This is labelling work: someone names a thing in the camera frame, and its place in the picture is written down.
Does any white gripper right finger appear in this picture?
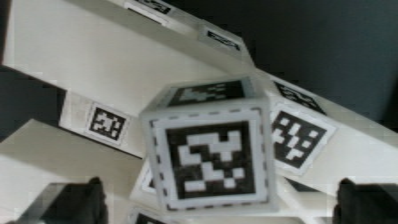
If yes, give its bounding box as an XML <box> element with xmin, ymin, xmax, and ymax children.
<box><xmin>331</xmin><ymin>178</ymin><xmax>398</xmax><ymax>224</ymax></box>

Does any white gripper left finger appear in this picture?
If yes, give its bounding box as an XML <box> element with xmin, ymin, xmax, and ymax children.
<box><xmin>15</xmin><ymin>177</ymin><xmax>108</xmax><ymax>224</ymax></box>

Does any white tagged cube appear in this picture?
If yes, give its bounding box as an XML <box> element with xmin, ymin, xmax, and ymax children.
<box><xmin>139</xmin><ymin>75</ymin><xmax>276</xmax><ymax>216</ymax></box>
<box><xmin>196</xmin><ymin>22</ymin><xmax>250</xmax><ymax>61</ymax></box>

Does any white chair back frame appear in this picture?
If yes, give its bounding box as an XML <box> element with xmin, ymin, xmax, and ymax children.
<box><xmin>3</xmin><ymin>0</ymin><xmax>398</xmax><ymax>224</ymax></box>

